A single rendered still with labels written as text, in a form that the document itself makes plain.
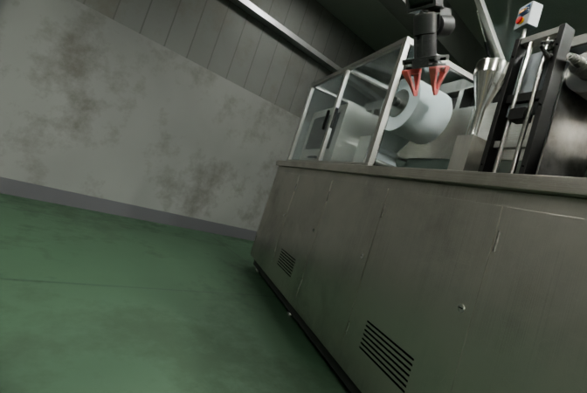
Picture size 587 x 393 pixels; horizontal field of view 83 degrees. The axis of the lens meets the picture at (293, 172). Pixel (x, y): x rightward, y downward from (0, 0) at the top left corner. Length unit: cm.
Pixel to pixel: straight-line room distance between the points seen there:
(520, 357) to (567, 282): 20
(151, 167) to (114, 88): 75
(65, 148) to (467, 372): 305
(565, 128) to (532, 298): 69
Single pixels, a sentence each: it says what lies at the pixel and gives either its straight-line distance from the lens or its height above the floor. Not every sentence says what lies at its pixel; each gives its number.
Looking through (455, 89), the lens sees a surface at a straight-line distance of 204.
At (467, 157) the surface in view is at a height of 106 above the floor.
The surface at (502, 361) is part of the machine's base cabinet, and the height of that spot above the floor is 45.
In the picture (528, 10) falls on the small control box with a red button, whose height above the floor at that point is 167.
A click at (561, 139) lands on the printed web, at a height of 113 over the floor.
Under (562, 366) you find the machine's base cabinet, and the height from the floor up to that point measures 51.
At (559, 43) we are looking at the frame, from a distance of 137.
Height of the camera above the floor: 67
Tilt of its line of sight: 4 degrees up
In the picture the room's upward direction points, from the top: 18 degrees clockwise
